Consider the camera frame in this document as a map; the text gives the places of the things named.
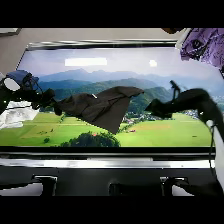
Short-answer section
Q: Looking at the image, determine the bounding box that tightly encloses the purple patterned garment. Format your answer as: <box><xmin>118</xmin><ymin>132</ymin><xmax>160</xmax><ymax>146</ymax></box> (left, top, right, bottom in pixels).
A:
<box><xmin>180</xmin><ymin>28</ymin><xmax>224</xmax><ymax>75</ymax></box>

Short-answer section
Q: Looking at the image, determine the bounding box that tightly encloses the silver frame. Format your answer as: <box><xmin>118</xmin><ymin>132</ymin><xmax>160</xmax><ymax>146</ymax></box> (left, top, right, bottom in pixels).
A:
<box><xmin>0</xmin><ymin>152</ymin><xmax>218</xmax><ymax>197</ymax></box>

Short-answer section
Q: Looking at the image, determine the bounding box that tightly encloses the dark brown garment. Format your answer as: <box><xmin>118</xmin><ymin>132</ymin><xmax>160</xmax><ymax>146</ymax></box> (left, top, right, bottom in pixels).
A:
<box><xmin>54</xmin><ymin>85</ymin><xmax>145</xmax><ymax>135</ymax></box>

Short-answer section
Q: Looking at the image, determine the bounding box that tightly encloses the white garment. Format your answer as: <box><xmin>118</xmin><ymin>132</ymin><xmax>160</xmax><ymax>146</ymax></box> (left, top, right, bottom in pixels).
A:
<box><xmin>0</xmin><ymin>100</ymin><xmax>40</xmax><ymax>130</ymax></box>

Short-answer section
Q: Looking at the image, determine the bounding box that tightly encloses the blue garment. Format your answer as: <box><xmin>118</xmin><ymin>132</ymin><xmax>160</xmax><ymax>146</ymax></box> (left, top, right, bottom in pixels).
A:
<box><xmin>5</xmin><ymin>69</ymin><xmax>40</xmax><ymax>88</ymax></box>

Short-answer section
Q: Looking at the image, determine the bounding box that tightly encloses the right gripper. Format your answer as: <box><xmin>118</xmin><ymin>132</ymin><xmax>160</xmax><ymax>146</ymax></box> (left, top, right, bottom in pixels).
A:
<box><xmin>144</xmin><ymin>98</ymin><xmax>174</xmax><ymax>119</ymax></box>

